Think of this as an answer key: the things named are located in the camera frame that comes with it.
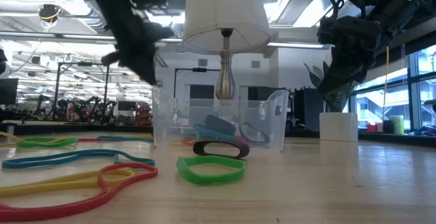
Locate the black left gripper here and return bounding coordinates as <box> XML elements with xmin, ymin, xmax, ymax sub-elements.
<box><xmin>100</xmin><ymin>7</ymin><xmax>176</xmax><ymax>86</ymax></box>

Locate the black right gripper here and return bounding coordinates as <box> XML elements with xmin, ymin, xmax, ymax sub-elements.
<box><xmin>316</xmin><ymin>14</ymin><xmax>392</xmax><ymax>95</ymax></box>

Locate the dark olive rubber band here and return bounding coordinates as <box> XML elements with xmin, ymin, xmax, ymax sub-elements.
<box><xmin>238</xmin><ymin>121</ymin><xmax>271</xmax><ymax>145</ymax></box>

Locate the red long rubber band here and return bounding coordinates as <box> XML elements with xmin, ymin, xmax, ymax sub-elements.
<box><xmin>0</xmin><ymin>162</ymin><xmax>159</xmax><ymax>222</ymax></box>

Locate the black wide rubber band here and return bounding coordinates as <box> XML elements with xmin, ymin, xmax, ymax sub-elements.
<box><xmin>192</xmin><ymin>140</ymin><xmax>251</xmax><ymax>160</ymax></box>

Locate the green wide rubber band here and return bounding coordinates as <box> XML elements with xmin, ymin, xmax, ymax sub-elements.
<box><xmin>175</xmin><ymin>155</ymin><xmax>246</xmax><ymax>186</ymax></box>

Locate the blue long rubber band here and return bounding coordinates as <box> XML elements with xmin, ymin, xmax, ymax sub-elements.
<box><xmin>1</xmin><ymin>148</ymin><xmax>156</xmax><ymax>170</ymax></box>

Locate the yellow long rubber band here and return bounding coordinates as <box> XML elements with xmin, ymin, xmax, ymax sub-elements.
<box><xmin>0</xmin><ymin>168</ymin><xmax>136</xmax><ymax>199</ymax></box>

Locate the clear plastic bin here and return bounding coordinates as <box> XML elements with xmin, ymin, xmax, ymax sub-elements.
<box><xmin>151</xmin><ymin>86</ymin><xmax>290</xmax><ymax>151</ymax></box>

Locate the black monitor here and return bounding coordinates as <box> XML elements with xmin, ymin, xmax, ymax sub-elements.
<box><xmin>116</xmin><ymin>100</ymin><xmax>138</xmax><ymax>113</ymax></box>
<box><xmin>0</xmin><ymin>78</ymin><xmax>19</xmax><ymax>106</ymax></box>

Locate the black cabinet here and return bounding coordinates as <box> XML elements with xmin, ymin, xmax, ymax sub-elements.
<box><xmin>293</xmin><ymin>86</ymin><xmax>325</xmax><ymax>132</ymax></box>

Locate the red equipment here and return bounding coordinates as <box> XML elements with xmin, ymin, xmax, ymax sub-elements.
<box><xmin>136</xmin><ymin>103</ymin><xmax>153</xmax><ymax>127</ymax></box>

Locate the snake plant in white pot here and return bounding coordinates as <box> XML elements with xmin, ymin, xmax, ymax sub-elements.
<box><xmin>304</xmin><ymin>62</ymin><xmax>367</xmax><ymax>142</ymax></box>

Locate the green cup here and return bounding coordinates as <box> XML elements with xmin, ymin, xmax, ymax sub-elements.
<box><xmin>389</xmin><ymin>114</ymin><xmax>405</xmax><ymax>135</ymax></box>

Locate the blue object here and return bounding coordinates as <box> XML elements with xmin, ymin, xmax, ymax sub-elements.
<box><xmin>410</xmin><ymin>124</ymin><xmax>436</xmax><ymax>138</ymax></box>

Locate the white shade silver table lamp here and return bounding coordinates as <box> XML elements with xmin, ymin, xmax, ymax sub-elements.
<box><xmin>182</xmin><ymin>0</ymin><xmax>273</xmax><ymax>101</ymax></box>

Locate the black yellow ceiling device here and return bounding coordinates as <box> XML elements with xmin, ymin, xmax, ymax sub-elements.
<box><xmin>37</xmin><ymin>3</ymin><xmax>63</xmax><ymax>23</ymax></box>

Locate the black metal rack frame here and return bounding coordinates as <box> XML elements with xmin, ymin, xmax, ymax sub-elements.
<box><xmin>54</xmin><ymin>61</ymin><xmax>110</xmax><ymax>121</ymax></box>

